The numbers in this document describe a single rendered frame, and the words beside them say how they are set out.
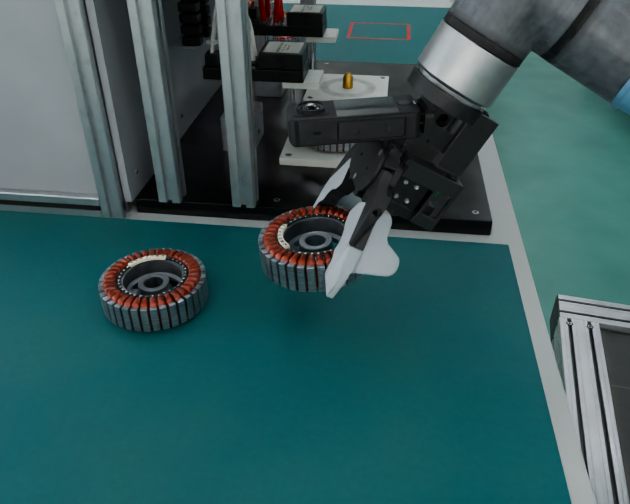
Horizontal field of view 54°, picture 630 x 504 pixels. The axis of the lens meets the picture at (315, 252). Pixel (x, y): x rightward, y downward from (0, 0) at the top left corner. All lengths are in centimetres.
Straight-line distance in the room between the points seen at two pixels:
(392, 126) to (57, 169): 49
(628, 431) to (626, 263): 98
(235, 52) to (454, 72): 29
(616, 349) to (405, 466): 109
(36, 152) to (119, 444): 45
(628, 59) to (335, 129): 23
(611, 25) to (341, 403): 37
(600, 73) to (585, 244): 181
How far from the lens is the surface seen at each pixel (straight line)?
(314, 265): 56
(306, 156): 91
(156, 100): 79
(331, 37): 114
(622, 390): 147
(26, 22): 81
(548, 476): 55
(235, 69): 74
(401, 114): 53
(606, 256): 229
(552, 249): 225
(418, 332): 64
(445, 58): 53
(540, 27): 53
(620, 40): 53
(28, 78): 84
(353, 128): 53
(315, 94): 116
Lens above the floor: 117
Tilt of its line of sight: 34 degrees down
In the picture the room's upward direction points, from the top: straight up
